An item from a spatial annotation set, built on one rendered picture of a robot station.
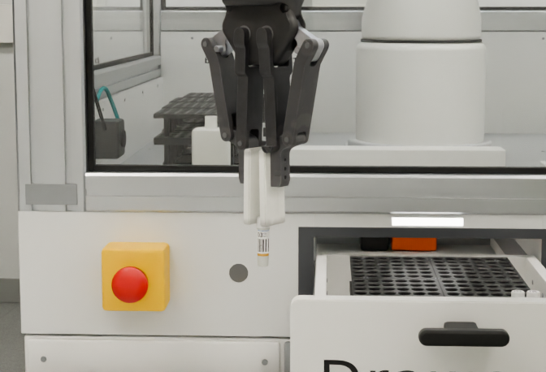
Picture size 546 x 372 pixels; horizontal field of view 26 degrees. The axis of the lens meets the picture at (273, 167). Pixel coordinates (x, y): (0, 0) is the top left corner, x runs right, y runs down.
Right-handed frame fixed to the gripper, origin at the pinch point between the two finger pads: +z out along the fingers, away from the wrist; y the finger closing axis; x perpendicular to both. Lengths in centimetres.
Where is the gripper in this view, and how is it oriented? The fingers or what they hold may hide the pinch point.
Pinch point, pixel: (264, 185)
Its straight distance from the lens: 108.9
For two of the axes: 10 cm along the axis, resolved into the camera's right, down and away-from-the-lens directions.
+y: 8.0, 0.7, -6.0
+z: 0.0, 9.9, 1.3
